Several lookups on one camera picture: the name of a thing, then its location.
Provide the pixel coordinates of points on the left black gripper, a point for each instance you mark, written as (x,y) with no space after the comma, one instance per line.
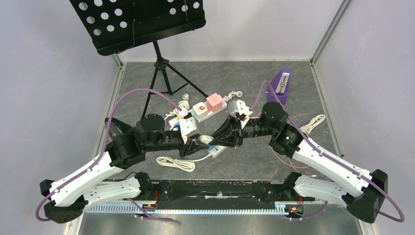
(191,147)

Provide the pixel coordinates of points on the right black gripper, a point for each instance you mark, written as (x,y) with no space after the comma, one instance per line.
(238,134)

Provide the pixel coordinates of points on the white power strip with USB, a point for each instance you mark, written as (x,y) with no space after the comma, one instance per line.
(220,150)

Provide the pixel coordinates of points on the white multicolour power strip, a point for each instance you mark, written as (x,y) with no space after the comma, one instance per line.
(185,104)

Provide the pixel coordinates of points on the white cube socket adapter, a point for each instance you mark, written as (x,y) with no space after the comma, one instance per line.
(200,110)

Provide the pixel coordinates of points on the white plug adapter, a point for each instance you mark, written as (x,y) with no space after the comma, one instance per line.
(204,140)

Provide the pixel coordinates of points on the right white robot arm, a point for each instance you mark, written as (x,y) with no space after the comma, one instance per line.
(354,188)

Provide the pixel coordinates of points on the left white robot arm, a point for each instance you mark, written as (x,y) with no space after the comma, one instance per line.
(66,199)

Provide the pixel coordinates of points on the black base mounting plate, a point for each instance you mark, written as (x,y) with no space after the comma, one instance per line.
(219,194)

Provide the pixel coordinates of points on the purple metronome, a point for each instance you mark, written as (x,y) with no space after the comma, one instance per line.
(280,86)

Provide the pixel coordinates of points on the clear plastic tray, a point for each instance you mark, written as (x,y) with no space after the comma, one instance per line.
(115,130)

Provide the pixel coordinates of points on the black perforated music stand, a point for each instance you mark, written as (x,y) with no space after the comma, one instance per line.
(116,26)

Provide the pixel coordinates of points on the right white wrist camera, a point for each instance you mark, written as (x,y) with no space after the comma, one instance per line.
(239,110)

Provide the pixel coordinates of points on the aluminium rail frame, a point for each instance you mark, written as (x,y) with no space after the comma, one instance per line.
(116,26)

